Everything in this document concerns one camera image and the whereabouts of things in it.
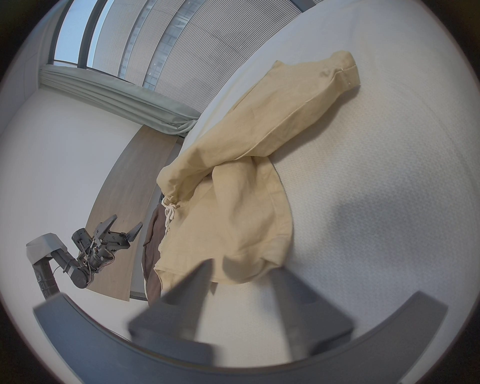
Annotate brown garment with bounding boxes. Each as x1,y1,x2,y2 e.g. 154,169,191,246
142,205,170,306

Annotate tan shorts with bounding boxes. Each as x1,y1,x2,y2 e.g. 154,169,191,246
155,50,361,297

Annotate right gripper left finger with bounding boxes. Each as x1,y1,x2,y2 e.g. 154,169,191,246
128,258,215,343

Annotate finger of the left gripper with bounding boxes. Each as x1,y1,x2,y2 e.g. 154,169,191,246
122,222,143,243
96,214,118,238

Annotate window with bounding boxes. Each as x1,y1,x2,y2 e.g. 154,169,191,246
52,0,314,119

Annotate grey-green curtain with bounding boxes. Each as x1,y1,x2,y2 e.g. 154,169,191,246
37,64,202,136

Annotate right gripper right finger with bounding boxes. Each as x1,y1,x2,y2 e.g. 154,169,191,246
270,268,354,361

